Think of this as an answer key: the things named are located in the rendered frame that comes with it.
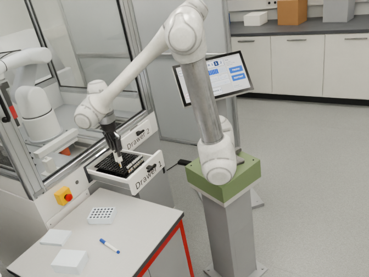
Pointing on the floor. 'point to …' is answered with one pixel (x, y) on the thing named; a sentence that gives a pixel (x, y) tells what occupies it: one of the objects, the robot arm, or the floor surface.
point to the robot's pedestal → (231, 235)
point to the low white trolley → (116, 242)
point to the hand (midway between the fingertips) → (117, 155)
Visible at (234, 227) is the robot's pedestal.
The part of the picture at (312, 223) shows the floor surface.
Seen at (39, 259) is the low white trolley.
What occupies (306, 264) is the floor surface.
